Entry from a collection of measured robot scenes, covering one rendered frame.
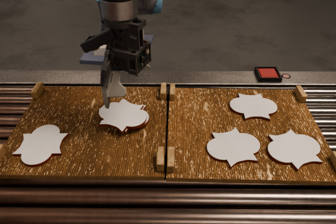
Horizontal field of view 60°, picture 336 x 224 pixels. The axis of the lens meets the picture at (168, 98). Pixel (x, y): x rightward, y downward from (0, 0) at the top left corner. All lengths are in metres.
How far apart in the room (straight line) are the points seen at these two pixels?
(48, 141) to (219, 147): 0.43
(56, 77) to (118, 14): 0.55
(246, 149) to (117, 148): 0.32
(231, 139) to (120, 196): 0.31
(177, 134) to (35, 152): 0.35
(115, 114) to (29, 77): 0.43
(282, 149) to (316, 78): 0.43
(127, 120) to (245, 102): 0.35
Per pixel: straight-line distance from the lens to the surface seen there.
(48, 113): 0.90
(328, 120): 0.96
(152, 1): 1.18
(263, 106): 0.89
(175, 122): 0.81
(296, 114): 0.91
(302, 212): 0.71
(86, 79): 1.05
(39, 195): 0.73
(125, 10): 0.60
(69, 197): 0.71
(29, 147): 0.80
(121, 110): 0.81
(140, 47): 0.64
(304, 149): 0.80
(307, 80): 1.12
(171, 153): 0.69
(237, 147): 0.75
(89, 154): 0.75
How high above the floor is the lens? 1.48
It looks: 38 degrees down
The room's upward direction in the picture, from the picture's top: straight up
